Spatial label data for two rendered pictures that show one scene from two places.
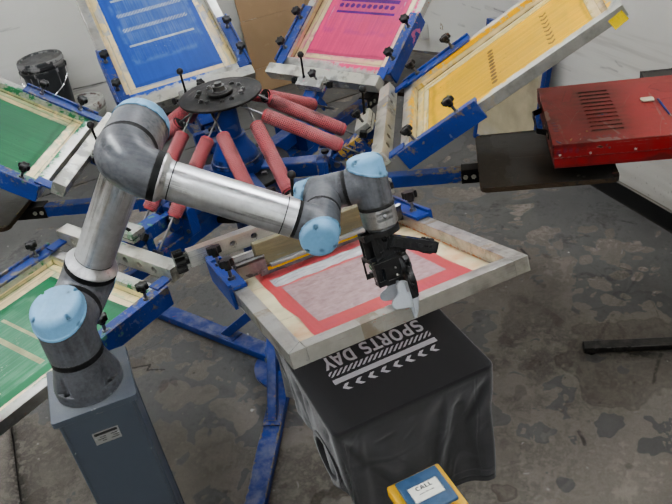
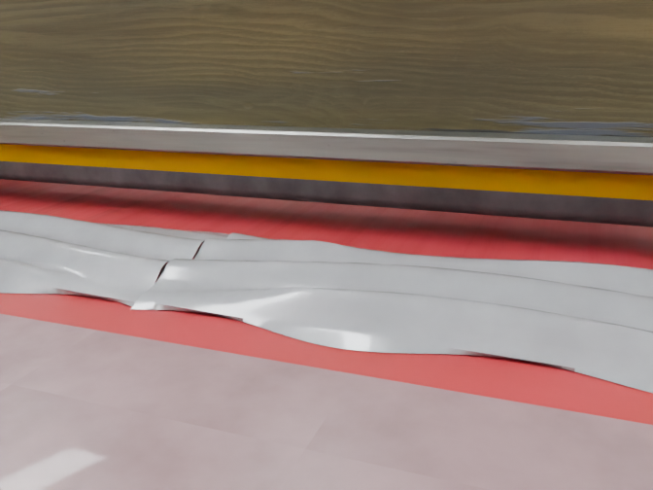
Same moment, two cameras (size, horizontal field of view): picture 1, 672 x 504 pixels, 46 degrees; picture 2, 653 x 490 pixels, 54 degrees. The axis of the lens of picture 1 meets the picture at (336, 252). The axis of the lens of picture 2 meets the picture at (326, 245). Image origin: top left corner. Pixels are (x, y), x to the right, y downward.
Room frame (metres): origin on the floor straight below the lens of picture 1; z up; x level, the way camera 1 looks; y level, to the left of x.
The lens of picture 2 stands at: (1.69, -0.15, 1.23)
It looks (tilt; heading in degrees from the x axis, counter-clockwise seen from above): 33 degrees down; 43
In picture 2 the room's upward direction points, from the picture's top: 9 degrees counter-clockwise
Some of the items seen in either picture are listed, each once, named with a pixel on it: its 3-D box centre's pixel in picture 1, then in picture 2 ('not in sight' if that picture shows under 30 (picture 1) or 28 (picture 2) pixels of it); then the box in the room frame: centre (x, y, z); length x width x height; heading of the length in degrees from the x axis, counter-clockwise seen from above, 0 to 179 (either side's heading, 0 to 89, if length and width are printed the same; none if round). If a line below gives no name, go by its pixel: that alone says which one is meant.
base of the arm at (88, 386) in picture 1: (82, 366); not in sight; (1.35, 0.59, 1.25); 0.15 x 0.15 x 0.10
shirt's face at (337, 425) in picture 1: (372, 344); not in sight; (1.60, -0.05, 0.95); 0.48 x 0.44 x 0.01; 18
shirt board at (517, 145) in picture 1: (420, 175); not in sight; (2.52, -0.36, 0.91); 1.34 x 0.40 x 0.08; 78
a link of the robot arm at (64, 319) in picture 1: (65, 323); not in sight; (1.36, 0.59, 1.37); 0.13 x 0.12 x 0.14; 173
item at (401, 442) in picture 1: (422, 455); not in sight; (1.38, -0.12, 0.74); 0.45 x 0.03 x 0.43; 108
